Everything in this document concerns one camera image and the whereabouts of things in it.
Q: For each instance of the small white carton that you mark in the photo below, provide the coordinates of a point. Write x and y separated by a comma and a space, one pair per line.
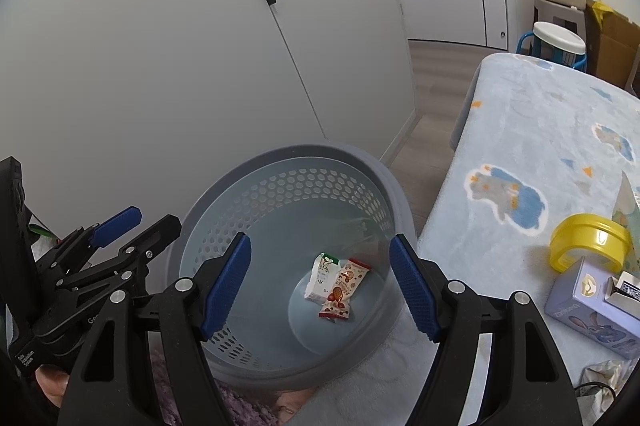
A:
322, 278

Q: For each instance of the red white snack wrapper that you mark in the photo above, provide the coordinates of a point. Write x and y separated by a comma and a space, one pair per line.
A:
345, 286

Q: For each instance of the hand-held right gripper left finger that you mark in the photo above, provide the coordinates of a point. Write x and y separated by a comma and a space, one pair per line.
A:
227, 291

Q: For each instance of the grey perforated plastic basket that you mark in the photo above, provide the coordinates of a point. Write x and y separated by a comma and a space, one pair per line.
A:
300, 176

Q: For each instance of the grey plastic stool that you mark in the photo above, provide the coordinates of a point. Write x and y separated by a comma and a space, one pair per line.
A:
555, 13

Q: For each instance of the blue metal stool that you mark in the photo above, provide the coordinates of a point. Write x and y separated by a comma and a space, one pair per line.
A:
522, 40

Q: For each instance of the purple cardboard box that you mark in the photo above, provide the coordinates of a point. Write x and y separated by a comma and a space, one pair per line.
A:
580, 301

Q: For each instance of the brown cardboard box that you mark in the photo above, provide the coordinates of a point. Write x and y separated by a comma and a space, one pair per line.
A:
607, 41

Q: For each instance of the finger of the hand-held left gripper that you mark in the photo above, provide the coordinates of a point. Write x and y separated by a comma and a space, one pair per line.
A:
150, 241
117, 223

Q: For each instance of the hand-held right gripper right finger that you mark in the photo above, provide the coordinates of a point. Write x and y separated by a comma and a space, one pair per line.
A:
412, 291

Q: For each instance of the teal patterned packet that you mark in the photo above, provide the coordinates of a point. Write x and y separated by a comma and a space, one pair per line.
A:
627, 206

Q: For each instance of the yellow plastic bag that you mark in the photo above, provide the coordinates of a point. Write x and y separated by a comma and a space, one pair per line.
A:
600, 8

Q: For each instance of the purple fuzzy cloth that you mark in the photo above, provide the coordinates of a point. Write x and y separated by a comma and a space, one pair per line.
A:
165, 386

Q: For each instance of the light blue printed blanket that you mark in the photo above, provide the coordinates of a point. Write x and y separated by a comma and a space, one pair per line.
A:
525, 131

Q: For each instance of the crumpled pale wrapper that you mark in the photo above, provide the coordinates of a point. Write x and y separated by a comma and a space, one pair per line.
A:
600, 373

